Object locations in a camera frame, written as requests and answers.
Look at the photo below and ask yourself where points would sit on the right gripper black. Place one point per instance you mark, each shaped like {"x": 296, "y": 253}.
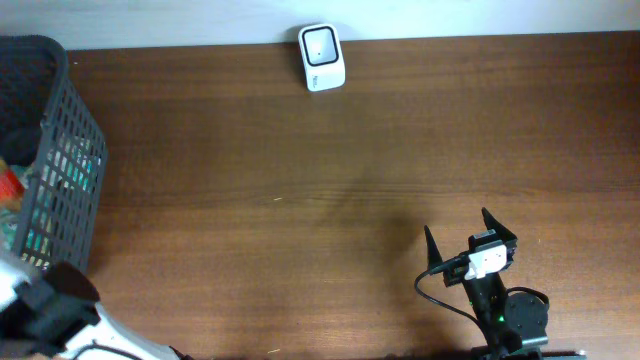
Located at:
{"x": 508, "y": 238}

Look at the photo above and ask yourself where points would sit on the orange spaghetti pasta package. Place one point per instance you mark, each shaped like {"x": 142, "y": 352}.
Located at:
{"x": 12, "y": 190}

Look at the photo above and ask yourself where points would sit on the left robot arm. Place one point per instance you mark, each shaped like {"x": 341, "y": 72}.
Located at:
{"x": 58, "y": 313}

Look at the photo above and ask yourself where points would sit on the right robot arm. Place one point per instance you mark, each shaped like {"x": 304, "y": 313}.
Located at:
{"x": 512, "y": 320}

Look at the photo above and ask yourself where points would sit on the white barcode scanner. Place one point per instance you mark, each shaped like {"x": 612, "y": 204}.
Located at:
{"x": 322, "y": 57}

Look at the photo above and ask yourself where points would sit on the grey plastic mesh basket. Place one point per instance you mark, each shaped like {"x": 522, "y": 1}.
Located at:
{"x": 54, "y": 146}

